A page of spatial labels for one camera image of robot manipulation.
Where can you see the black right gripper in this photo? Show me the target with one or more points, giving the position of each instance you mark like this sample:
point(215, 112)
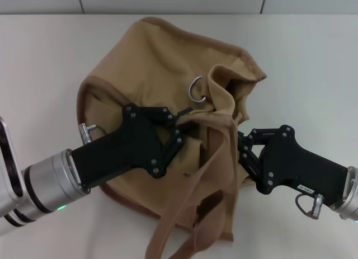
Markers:
point(291, 166)

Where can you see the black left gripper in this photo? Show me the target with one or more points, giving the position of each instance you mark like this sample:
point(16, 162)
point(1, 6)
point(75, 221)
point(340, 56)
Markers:
point(131, 147)

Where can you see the khaki canvas food bag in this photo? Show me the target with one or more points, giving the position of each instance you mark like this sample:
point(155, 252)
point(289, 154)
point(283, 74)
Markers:
point(145, 63)

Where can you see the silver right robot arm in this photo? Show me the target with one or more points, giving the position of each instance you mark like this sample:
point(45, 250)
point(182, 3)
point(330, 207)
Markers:
point(349, 197)

